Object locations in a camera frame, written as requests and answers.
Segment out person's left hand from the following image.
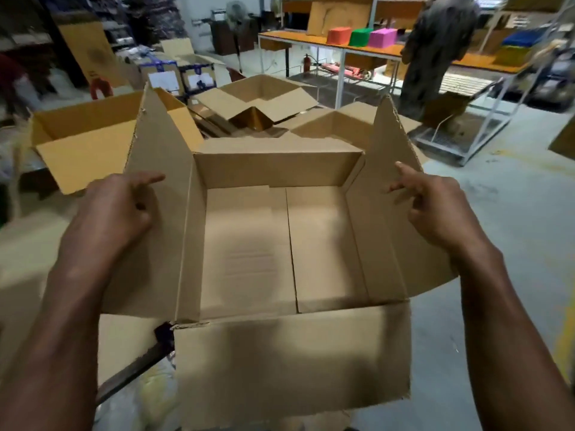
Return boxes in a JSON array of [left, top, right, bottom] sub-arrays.
[[53, 171, 166, 283]]

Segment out person's right hand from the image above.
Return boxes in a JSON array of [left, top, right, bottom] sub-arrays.
[[388, 161, 504, 270]]

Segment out large yellow cardboard box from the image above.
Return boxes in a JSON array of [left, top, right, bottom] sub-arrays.
[[29, 87, 205, 196]]

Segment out blue logo yellow cardboard box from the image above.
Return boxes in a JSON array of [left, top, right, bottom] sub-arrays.
[[101, 84, 459, 429]]

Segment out person's left forearm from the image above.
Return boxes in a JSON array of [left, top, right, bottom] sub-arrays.
[[0, 264, 117, 431]]

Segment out person's right forearm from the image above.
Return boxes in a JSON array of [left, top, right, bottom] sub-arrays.
[[449, 246, 575, 431]]

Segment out stack of flattened cardboard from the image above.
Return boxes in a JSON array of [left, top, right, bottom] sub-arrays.
[[125, 0, 187, 45]]

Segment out leaning brown cardboard sheet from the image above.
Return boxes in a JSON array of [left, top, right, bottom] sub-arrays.
[[307, 0, 374, 37]]

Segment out dark blue sticker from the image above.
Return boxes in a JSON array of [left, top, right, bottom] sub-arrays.
[[155, 323, 175, 351]]

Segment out pile of blue taped parcels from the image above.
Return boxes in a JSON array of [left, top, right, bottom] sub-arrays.
[[134, 38, 225, 97]]

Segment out upright brown box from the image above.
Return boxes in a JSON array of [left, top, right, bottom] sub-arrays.
[[58, 21, 129, 88]]

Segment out yellow cube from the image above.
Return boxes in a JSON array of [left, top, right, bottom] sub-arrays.
[[494, 44, 535, 66]]

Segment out magenta cube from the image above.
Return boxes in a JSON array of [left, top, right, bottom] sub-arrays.
[[368, 27, 398, 49]]

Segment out blue cube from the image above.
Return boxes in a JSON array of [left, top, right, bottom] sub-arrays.
[[502, 29, 551, 48]]

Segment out green cube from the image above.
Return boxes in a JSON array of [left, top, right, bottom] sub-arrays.
[[349, 27, 374, 47]]

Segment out red cube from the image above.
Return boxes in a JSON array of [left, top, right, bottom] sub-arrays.
[[325, 26, 353, 45]]

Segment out orange top metal shelf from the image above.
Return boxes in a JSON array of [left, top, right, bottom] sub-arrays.
[[258, 0, 575, 166]]

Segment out white wire frame rack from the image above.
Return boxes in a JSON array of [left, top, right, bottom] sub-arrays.
[[314, 60, 396, 93]]

